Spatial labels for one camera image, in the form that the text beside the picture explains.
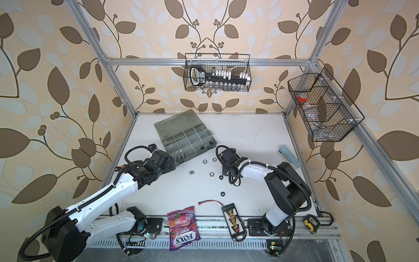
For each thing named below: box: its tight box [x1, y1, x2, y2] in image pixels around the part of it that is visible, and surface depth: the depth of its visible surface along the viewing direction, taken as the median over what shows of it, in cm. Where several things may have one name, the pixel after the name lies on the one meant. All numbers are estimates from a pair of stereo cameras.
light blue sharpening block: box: [277, 145, 302, 169], surface depth 96 cm
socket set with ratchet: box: [189, 65, 251, 92], surface depth 86 cm
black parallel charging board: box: [220, 203, 248, 242], surface depth 75 cm
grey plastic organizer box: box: [153, 109, 218, 166], surface depth 107 cm
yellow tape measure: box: [303, 213, 321, 234], surface depth 75 cm
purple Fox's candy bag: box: [166, 205, 201, 252], surface depth 74 cm
